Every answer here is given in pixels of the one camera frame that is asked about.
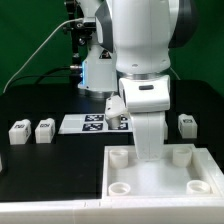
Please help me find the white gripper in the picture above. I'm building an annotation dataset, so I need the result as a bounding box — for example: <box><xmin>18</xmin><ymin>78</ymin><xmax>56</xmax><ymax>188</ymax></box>
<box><xmin>119</xmin><ymin>75</ymin><xmax>170</xmax><ymax>161</ymax></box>

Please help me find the white square table top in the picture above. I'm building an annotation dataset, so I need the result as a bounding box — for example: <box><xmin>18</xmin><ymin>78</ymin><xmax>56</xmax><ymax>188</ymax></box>
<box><xmin>102</xmin><ymin>144</ymin><xmax>224</xmax><ymax>202</ymax></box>

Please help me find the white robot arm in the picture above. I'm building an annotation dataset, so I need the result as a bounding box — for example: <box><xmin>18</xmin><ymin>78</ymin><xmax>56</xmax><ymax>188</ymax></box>
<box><xmin>77</xmin><ymin>0</ymin><xmax>196</xmax><ymax>160</ymax></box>

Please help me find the white sheet with tags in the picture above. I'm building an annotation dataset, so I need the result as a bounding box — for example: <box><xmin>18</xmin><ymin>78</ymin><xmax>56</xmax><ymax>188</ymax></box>
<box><xmin>59</xmin><ymin>114</ymin><xmax>132</xmax><ymax>134</ymax></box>

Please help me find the black camera stand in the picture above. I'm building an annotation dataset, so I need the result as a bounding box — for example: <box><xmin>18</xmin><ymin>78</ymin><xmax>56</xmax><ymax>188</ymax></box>
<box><xmin>63</xmin><ymin>0</ymin><xmax>91</xmax><ymax>73</ymax></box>

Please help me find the black cable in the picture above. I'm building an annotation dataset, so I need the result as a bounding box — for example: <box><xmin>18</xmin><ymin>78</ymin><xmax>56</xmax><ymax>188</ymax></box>
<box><xmin>6</xmin><ymin>66</ymin><xmax>83</xmax><ymax>88</ymax></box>

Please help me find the white front wall fence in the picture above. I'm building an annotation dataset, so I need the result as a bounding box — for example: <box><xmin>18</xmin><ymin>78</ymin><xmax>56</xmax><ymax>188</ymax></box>
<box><xmin>0</xmin><ymin>197</ymin><xmax>224</xmax><ymax>224</ymax></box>

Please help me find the white cable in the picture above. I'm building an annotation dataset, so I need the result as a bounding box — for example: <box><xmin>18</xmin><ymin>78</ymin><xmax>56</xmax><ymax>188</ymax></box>
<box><xmin>2</xmin><ymin>18</ymin><xmax>84</xmax><ymax>94</ymax></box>

